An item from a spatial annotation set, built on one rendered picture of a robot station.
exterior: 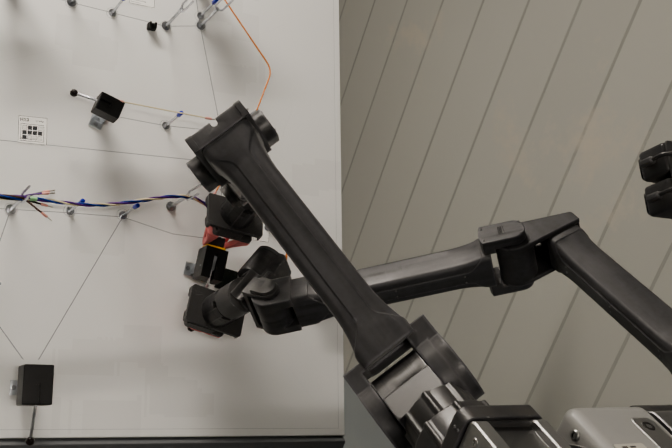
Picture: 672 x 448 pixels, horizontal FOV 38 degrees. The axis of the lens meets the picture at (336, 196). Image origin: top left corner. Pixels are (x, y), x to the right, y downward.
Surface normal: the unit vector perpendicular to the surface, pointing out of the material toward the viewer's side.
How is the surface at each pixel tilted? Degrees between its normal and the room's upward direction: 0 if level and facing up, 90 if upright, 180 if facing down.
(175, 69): 51
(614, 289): 38
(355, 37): 90
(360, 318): 55
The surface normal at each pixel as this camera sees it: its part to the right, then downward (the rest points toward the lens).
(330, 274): -0.18, -0.34
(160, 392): 0.49, -0.22
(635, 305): -0.29, -0.76
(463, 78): -0.86, -0.09
